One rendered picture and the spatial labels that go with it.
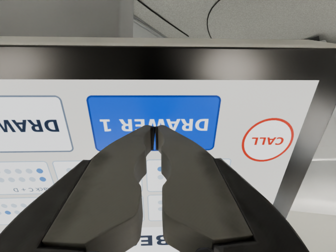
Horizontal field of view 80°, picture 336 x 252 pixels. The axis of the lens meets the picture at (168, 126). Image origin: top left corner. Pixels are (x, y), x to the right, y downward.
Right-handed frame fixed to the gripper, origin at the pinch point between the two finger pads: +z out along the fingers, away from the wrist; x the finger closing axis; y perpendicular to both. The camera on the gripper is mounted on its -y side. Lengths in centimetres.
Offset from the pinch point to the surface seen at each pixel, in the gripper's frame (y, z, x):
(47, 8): -7.0, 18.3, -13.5
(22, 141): 2.1, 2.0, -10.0
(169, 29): 2, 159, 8
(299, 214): 237, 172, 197
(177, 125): 0.9, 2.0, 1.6
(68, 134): 1.6, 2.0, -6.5
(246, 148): 3.0, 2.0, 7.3
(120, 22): -5.6, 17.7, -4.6
